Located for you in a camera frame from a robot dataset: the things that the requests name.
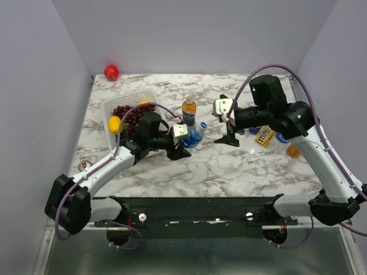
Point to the aluminium frame rail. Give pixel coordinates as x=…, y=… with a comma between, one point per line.
x=302, y=222

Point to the yellow lemon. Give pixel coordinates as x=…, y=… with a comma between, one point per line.
x=114, y=124

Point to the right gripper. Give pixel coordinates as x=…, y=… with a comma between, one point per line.
x=229, y=138

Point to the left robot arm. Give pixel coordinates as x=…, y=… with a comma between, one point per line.
x=71, y=203

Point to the tall orange juice bottle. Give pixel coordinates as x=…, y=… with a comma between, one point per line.
x=189, y=109

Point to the red apple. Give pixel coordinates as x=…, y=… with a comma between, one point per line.
x=111, y=72

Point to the red bull can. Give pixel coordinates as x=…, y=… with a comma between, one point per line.
x=84, y=165
x=254, y=131

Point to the Red Bull can right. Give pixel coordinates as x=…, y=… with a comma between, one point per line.
x=254, y=131

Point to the blue label water bottle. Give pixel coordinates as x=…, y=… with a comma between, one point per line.
x=281, y=139

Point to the yellow M&M's candy pack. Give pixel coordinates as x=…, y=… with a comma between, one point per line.
x=265, y=136

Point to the dark red grape bunch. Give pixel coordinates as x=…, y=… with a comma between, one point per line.
x=133, y=118

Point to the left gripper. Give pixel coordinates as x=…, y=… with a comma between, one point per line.
x=179, y=153

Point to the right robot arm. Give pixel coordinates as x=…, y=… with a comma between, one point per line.
x=341, y=193

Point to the white plastic basket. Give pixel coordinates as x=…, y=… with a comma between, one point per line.
x=129, y=98

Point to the Red Bull can left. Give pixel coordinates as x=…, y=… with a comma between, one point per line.
x=84, y=165

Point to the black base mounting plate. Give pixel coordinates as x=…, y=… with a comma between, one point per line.
x=211, y=217

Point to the small orange juice bottle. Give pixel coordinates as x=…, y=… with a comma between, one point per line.
x=292, y=151

